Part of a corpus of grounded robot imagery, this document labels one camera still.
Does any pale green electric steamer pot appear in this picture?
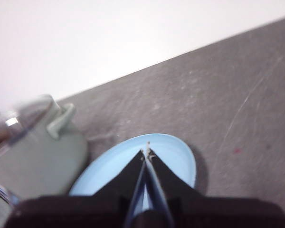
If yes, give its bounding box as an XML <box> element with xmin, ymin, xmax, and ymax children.
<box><xmin>0</xmin><ymin>94</ymin><xmax>89</xmax><ymax>228</ymax></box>

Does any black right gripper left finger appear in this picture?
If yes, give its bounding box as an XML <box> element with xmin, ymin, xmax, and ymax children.
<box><xmin>91</xmin><ymin>149</ymin><xmax>146</xmax><ymax>214</ymax></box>

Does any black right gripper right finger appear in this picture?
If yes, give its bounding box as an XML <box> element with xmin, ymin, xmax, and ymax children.
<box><xmin>146</xmin><ymin>149</ymin><xmax>205</xmax><ymax>201</ymax></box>

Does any glass lid with green knob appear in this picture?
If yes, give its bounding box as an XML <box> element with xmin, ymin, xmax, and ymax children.
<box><xmin>0</xmin><ymin>94</ymin><xmax>61</xmax><ymax>155</ymax></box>

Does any blue round plate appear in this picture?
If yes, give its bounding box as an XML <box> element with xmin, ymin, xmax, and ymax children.
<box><xmin>68</xmin><ymin>133</ymin><xmax>197</xmax><ymax>211</ymax></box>

